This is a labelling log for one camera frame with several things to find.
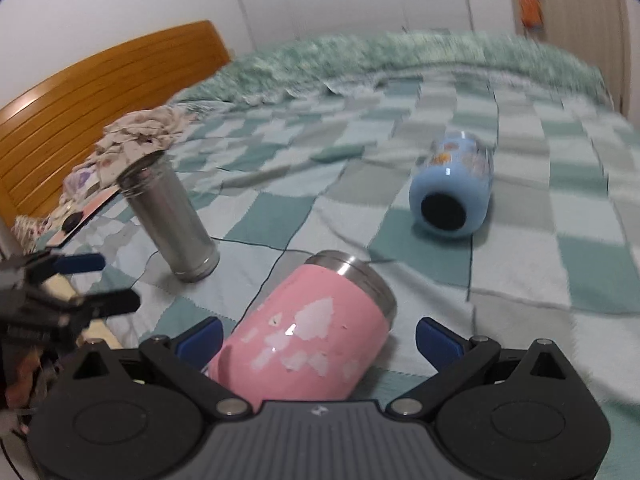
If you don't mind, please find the tall stainless steel cup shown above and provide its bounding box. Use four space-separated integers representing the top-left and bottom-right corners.
116 150 219 283

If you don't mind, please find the beige crumpled clothing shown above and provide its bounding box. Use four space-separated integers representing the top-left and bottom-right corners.
74 105 192 188

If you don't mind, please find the beige wooden door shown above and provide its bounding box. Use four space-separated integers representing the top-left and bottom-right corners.
513 0 631 115

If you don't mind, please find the orange wooden headboard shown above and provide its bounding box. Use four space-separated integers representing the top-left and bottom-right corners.
1 21 230 224

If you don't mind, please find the pink steel tumbler cup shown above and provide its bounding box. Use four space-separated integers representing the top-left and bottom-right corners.
208 250 397 408

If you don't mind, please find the black computer mouse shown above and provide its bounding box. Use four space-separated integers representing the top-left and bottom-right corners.
62 211 84 233

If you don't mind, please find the light blue cartoon cup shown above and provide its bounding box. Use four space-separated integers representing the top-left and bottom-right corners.
408 131 494 240

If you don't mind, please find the orange bag on door handle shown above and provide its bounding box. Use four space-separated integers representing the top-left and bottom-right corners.
518 0 544 30

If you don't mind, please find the green floral quilt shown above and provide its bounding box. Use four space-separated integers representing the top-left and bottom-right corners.
169 30 612 105

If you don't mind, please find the green checkered bed sheet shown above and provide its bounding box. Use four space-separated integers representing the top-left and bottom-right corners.
64 66 639 479

